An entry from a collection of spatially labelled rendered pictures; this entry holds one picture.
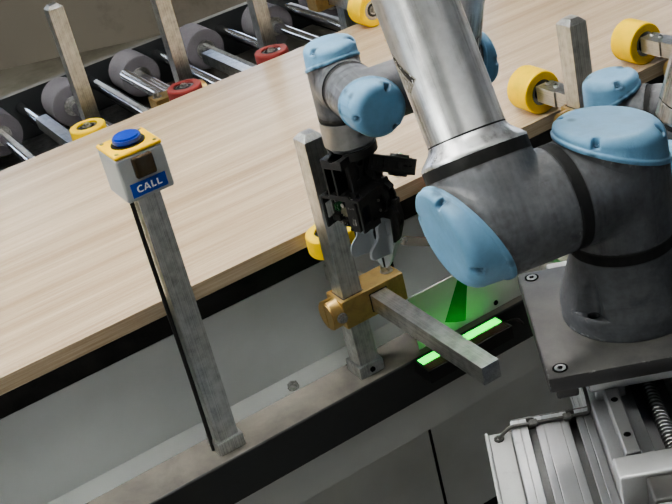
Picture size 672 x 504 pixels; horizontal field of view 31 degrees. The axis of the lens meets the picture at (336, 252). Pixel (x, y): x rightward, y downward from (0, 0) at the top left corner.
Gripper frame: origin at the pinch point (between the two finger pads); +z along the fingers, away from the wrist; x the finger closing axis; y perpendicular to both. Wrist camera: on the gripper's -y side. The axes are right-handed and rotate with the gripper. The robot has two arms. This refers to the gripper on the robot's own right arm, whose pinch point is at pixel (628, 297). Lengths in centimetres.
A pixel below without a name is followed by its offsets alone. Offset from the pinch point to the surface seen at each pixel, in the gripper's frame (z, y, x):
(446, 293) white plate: 4.1, -29.3, -12.9
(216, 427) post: 6, -30, -56
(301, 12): -2, -176, 45
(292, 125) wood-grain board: -10, -87, -6
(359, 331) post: 3.1, -30.0, -29.3
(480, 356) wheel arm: -2.0, -2.6, -24.9
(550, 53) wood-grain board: -9, -68, 45
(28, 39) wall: 59, -500, 44
